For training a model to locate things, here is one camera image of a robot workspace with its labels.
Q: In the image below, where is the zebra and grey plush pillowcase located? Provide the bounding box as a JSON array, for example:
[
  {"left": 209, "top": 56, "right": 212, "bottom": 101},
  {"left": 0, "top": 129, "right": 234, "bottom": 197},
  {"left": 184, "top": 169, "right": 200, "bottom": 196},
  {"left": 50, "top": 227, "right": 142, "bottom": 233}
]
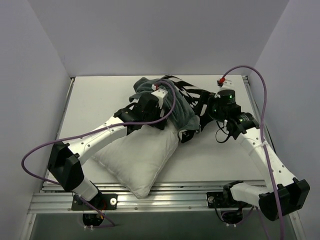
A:
[{"left": 129, "top": 75, "right": 207, "bottom": 143}]

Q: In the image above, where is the white pillow insert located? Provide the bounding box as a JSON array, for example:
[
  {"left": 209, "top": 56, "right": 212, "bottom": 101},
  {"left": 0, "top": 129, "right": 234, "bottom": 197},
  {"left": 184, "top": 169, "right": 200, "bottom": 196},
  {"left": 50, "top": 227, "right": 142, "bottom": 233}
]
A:
[{"left": 92, "top": 121, "right": 180, "bottom": 199}]

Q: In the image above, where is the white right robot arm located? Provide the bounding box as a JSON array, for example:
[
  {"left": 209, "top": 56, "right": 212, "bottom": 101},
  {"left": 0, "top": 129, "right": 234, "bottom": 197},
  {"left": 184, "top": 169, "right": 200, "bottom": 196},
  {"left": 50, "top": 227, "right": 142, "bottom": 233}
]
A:
[{"left": 195, "top": 89, "right": 310, "bottom": 221}]

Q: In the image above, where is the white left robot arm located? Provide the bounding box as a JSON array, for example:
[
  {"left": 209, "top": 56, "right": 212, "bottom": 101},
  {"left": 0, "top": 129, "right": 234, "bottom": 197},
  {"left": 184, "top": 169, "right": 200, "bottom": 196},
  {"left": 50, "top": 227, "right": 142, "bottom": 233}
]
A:
[{"left": 47, "top": 90, "right": 167, "bottom": 210}]

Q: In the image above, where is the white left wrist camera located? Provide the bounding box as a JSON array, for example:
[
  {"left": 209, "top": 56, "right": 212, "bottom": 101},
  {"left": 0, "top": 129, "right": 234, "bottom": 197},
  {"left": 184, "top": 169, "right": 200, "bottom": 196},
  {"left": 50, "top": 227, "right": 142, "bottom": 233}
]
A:
[{"left": 151, "top": 84, "right": 168, "bottom": 108}]

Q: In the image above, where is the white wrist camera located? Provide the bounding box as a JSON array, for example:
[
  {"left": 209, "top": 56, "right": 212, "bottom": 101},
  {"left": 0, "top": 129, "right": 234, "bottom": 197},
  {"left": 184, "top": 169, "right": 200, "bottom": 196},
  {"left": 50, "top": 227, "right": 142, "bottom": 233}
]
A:
[
  {"left": 217, "top": 77, "right": 235, "bottom": 92},
  {"left": 151, "top": 84, "right": 168, "bottom": 108}
]

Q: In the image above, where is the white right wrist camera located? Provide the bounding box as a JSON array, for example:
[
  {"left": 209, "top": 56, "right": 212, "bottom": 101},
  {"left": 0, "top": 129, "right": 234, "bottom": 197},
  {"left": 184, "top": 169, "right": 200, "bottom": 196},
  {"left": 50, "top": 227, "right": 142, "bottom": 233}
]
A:
[{"left": 217, "top": 77, "right": 235, "bottom": 92}]

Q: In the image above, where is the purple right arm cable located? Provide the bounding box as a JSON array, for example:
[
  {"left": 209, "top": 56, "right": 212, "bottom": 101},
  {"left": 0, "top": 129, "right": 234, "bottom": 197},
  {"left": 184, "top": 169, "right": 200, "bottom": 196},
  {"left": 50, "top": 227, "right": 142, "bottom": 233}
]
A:
[{"left": 216, "top": 65, "right": 286, "bottom": 240}]

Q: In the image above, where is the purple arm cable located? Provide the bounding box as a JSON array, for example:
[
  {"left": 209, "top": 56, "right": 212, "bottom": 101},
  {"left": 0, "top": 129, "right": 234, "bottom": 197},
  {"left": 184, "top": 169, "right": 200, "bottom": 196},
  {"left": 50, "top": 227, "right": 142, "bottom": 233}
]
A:
[
  {"left": 216, "top": 65, "right": 286, "bottom": 240},
  {"left": 21, "top": 81, "right": 177, "bottom": 228}
]

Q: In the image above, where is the aluminium left side rail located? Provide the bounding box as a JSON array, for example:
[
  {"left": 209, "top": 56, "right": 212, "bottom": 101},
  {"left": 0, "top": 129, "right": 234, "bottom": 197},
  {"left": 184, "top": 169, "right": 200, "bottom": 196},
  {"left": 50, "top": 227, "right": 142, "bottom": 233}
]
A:
[{"left": 46, "top": 76, "right": 76, "bottom": 176}]

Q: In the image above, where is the aluminium rail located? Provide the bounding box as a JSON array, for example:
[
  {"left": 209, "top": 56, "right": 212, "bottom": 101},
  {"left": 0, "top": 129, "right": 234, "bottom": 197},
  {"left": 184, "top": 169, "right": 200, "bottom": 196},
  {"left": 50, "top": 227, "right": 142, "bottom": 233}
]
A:
[
  {"left": 46, "top": 76, "right": 76, "bottom": 176},
  {"left": 241, "top": 75, "right": 298, "bottom": 208}
]

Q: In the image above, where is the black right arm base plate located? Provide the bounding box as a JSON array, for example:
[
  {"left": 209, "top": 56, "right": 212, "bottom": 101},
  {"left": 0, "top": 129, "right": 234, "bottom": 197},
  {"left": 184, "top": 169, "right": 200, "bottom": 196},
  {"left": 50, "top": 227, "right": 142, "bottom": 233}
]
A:
[{"left": 206, "top": 191, "right": 251, "bottom": 209}]

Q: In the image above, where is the aluminium front rail frame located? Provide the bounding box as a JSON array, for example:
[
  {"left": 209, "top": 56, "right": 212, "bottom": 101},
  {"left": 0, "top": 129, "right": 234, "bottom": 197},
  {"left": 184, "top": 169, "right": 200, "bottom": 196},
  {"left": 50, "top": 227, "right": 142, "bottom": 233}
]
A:
[{"left": 26, "top": 180, "right": 300, "bottom": 215}]

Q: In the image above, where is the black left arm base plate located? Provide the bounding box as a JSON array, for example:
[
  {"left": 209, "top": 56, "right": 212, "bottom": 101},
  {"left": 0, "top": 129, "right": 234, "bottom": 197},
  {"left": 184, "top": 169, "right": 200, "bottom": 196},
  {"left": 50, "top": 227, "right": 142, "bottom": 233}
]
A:
[{"left": 71, "top": 193, "right": 118, "bottom": 211}]

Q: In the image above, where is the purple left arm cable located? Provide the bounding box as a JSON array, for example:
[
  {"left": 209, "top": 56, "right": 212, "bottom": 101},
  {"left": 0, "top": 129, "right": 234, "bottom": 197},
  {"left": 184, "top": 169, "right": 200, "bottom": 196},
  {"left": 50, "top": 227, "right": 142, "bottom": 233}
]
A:
[{"left": 21, "top": 81, "right": 177, "bottom": 228}]

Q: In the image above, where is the aluminium right side rail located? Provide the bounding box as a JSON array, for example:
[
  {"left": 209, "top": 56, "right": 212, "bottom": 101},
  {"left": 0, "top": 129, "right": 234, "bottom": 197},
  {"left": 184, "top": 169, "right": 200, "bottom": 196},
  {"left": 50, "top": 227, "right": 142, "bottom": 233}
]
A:
[{"left": 241, "top": 75, "right": 298, "bottom": 208}]

